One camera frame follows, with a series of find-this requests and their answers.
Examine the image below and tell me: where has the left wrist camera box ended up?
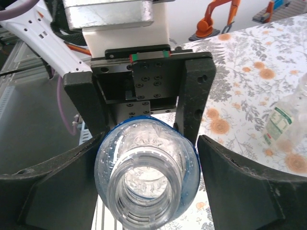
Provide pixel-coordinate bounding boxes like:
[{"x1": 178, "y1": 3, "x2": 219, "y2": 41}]
[{"x1": 62, "y1": 0, "x2": 171, "y2": 58}]

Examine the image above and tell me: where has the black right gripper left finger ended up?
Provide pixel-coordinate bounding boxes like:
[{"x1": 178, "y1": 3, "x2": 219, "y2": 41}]
[{"x1": 0, "y1": 131, "x2": 109, "y2": 230}]

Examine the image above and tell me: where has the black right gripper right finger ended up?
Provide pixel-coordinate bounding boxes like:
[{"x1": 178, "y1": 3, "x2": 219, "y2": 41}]
[{"x1": 196, "y1": 134, "x2": 307, "y2": 230}]

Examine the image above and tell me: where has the floral patterned table cover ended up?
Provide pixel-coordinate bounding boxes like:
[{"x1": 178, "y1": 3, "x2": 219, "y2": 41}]
[{"x1": 91, "y1": 13, "x2": 307, "y2": 230}]

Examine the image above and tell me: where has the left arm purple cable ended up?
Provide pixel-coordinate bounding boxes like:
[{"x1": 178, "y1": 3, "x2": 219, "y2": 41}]
[{"x1": 0, "y1": 0, "x2": 79, "y2": 136}]

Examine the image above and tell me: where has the long aluminium base rail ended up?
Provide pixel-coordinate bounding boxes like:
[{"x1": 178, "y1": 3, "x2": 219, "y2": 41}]
[{"x1": 0, "y1": 40, "x2": 56, "y2": 84}]

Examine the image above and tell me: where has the clear bottle blue label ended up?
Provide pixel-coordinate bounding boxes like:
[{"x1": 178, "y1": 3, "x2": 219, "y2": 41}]
[{"x1": 94, "y1": 115, "x2": 201, "y2": 230}]

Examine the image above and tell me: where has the clear bottle green label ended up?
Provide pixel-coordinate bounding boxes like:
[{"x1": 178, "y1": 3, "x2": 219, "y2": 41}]
[{"x1": 262, "y1": 71, "x2": 307, "y2": 150}]

